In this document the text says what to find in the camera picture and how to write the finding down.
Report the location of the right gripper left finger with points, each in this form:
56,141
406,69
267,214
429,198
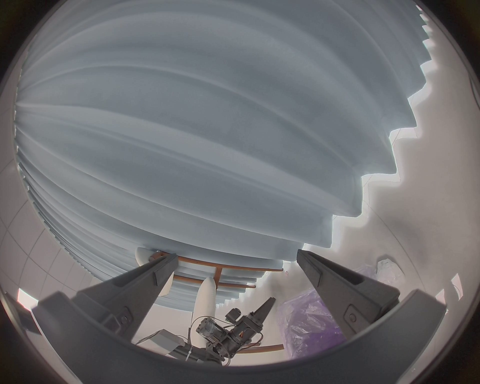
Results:
138,300

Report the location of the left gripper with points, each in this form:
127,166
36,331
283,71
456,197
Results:
253,325

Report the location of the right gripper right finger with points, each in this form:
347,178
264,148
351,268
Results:
337,300

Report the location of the purple plastic bag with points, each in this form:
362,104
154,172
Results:
311,322

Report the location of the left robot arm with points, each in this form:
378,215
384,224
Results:
167,339

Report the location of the crumpled clear plastic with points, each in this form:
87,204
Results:
390,268

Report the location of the white cushioned wooden chair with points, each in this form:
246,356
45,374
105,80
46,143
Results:
206,300

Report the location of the pale blue curtain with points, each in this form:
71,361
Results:
187,131

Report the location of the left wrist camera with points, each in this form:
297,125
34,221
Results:
233,315

